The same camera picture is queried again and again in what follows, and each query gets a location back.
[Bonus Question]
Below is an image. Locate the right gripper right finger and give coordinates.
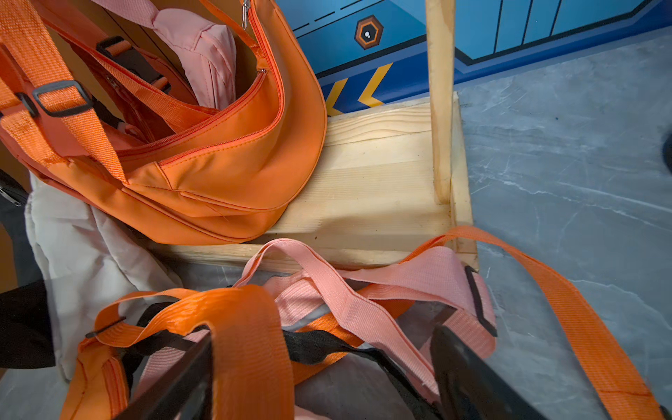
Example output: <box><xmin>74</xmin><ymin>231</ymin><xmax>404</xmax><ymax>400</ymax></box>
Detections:
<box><xmin>430</xmin><ymin>327</ymin><xmax>544</xmax><ymax>420</ymax></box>

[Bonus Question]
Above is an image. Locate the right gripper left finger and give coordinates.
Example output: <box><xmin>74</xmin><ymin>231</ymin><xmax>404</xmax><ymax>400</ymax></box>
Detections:
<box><xmin>117</xmin><ymin>334</ymin><xmax>213</xmax><ymax>420</ymax></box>

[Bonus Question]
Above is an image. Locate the black and orange sling bag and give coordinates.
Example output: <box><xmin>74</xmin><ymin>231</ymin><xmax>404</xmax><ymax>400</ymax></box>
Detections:
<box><xmin>120</xmin><ymin>301</ymin><xmax>445</xmax><ymax>420</ymax></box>

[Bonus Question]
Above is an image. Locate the pink crescent sling bag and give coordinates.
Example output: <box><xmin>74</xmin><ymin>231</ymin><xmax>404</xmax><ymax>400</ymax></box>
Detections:
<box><xmin>130</xmin><ymin>237</ymin><xmax>499</xmax><ymax>405</ymax></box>

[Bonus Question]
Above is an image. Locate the beige sling bag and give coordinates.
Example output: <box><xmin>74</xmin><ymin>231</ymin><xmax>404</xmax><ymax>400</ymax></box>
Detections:
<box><xmin>24</xmin><ymin>176</ymin><xmax>183</xmax><ymax>382</ymax></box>

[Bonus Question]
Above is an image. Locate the black crescent sling bag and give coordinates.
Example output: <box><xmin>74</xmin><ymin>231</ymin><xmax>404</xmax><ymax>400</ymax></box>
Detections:
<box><xmin>1</xmin><ymin>171</ymin><xmax>56</xmax><ymax>369</ymax></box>

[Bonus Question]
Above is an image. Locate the wooden garment rack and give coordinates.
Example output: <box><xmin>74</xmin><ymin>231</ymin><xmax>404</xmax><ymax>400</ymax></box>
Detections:
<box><xmin>149</xmin><ymin>1</ymin><xmax>474</xmax><ymax>269</ymax></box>

